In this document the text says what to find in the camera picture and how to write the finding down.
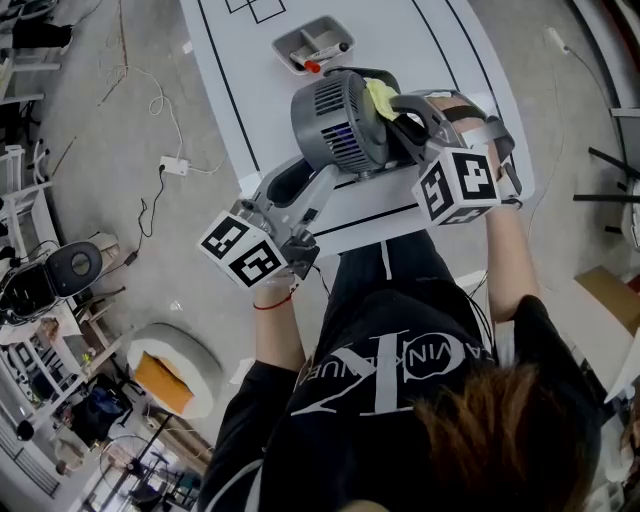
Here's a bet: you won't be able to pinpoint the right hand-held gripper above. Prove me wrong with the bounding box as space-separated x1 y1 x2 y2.
387 89 524 228

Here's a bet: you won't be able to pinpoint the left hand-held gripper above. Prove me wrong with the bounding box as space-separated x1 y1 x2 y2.
197 156 342 292

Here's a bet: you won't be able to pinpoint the yellow wiping cloth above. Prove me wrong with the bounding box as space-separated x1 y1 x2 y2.
364 78 402 123

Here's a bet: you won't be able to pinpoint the grey purple fan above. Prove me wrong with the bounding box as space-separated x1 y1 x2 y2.
289 65 419 183

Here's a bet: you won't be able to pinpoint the person's left forearm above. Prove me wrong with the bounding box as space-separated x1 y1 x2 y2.
252 279 307 372

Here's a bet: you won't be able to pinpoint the person's right forearm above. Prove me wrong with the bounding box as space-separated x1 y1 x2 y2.
482 202 542 322

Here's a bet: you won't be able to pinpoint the person's right hand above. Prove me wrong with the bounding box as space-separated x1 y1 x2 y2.
430 95 506 181

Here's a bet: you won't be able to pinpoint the white marker with black cap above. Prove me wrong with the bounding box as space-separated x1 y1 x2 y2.
291 42 351 64

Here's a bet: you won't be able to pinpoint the square white power strip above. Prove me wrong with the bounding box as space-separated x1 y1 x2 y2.
158 155 191 178

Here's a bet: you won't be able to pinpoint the person's black trousers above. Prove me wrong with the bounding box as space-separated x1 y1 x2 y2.
324 232 462 312

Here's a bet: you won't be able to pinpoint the white organizer tray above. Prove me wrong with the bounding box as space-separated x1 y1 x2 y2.
271 14 357 77

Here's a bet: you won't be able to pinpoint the long white power strip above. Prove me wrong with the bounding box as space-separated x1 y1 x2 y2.
543 25 572 54

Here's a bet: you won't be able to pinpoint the white bin with orange bag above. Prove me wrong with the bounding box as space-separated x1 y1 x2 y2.
126 322 224 421

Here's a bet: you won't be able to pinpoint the beige cloth bag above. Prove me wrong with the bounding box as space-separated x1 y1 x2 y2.
87 231 122 275

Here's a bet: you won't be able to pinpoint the white shelf unit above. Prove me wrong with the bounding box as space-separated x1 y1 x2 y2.
574 0 640 117

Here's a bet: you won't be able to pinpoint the grey black round-top appliance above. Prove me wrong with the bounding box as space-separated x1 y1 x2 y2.
0 240 105 322

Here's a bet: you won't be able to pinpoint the person's black printed T-shirt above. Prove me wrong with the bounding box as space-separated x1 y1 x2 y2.
197 284 601 512

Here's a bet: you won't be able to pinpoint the cardboard box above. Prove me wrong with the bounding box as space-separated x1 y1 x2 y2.
572 264 640 402

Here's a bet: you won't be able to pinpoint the white metal rack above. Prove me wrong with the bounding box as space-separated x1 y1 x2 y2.
0 144 54 242

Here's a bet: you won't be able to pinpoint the blue backpack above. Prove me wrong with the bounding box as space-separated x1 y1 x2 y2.
69 383 132 447

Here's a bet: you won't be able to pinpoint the red string bracelet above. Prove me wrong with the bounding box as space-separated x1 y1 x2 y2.
252 293 297 312

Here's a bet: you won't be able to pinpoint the white floor cable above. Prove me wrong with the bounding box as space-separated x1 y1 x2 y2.
99 64 229 176

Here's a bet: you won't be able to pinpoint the black floor cable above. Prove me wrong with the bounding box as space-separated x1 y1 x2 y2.
122 172 167 267

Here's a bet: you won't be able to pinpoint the black metal frame chair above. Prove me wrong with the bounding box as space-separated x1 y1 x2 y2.
572 146 640 237

